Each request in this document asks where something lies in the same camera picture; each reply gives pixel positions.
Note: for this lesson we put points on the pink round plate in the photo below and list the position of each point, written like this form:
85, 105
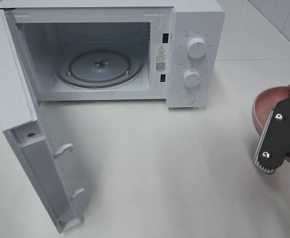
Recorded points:
264, 103

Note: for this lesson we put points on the round white door button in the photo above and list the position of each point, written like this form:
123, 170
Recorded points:
187, 98

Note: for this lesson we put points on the white timer knob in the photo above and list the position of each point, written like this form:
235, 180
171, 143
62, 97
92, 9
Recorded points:
191, 78

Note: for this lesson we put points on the white microwave door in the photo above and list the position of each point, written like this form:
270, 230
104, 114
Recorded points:
24, 128

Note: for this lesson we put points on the upper white power knob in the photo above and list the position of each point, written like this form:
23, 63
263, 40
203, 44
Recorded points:
196, 47

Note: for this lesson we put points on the white microwave oven body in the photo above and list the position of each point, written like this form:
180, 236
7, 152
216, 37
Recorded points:
47, 27

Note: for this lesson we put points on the white warning sticker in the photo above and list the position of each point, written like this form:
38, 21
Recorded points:
160, 59

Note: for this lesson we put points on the glass microwave turntable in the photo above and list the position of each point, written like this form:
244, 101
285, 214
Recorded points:
100, 64

